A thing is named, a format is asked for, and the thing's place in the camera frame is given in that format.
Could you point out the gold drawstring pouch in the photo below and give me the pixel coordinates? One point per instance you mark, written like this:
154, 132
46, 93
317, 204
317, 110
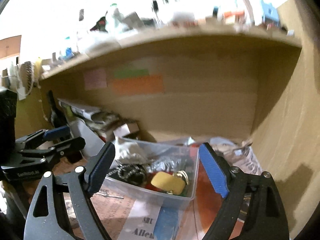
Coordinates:
183, 175

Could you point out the orange sticky note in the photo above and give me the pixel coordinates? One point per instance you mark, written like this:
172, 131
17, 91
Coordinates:
142, 85

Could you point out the red felt pouch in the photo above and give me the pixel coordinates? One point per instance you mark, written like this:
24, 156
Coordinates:
161, 181

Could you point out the white pouch with black strap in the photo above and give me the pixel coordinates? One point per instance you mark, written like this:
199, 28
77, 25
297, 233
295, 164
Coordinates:
129, 163

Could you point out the small white cardboard box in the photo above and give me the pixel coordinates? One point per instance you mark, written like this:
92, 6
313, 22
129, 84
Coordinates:
126, 129

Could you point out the stack of newspapers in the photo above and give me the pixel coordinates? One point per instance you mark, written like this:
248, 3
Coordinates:
100, 121

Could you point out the silver grey mesh pouch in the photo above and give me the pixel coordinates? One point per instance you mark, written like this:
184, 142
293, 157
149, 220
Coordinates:
166, 164

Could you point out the dark wine bottle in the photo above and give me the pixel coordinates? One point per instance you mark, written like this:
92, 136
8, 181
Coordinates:
57, 117

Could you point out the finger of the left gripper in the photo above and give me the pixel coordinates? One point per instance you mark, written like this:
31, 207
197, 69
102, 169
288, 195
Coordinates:
43, 135
69, 148

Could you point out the clear plastic storage bin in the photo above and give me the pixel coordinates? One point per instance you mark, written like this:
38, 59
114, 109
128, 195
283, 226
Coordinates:
154, 151

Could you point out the yellow sponge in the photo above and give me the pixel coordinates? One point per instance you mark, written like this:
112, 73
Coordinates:
179, 186

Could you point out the pink sticky note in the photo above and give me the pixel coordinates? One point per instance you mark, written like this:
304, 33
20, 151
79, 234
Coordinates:
95, 79

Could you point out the wooden shelf board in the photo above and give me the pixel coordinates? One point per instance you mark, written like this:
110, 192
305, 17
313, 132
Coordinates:
175, 41

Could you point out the blue plastic block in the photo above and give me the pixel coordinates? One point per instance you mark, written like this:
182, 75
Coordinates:
270, 14

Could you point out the green sticky note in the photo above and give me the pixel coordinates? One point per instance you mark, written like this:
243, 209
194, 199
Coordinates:
130, 73

